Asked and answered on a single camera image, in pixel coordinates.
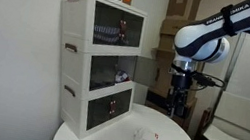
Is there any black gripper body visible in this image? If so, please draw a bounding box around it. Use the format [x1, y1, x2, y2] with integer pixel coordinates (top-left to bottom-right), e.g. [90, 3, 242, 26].
[166, 70, 193, 109]

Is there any smoked ribbed cabinet door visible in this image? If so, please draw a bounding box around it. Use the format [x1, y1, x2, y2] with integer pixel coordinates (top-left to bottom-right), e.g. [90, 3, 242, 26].
[89, 1, 125, 49]
[85, 53, 121, 96]
[83, 91, 115, 135]
[132, 55, 161, 89]
[117, 11, 146, 49]
[110, 86, 134, 117]

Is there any white stacked storage cabinet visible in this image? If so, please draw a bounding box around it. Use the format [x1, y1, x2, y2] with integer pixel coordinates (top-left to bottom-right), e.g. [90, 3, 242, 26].
[40, 0, 151, 140]

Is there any white crumpled cloth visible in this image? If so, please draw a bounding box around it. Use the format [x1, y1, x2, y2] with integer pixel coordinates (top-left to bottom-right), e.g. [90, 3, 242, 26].
[114, 69, 133, 86]

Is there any large cardboard box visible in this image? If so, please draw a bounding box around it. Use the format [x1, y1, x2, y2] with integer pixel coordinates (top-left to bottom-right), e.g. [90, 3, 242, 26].
[157, 15, 195, 56]
[166, 0, 207, 25]

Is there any striped folded cloth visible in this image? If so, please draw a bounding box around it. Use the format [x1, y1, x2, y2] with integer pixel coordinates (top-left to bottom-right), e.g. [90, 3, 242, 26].
[91, 23, 123, 46]

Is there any thin black cable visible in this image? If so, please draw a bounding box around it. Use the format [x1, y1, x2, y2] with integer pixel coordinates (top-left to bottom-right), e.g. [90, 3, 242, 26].
[167, 63, 229, 97]

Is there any brown strap door handle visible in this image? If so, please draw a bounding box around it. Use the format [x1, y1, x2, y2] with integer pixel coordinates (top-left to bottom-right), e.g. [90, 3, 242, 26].
[117, 19, 126, 41]
[120, 20, 130, 43]
[108, 100, 115, 115]

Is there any black velcro strap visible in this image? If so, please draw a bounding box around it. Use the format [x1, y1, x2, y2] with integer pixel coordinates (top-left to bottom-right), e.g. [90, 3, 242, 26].
[216, 2, 242, 39]

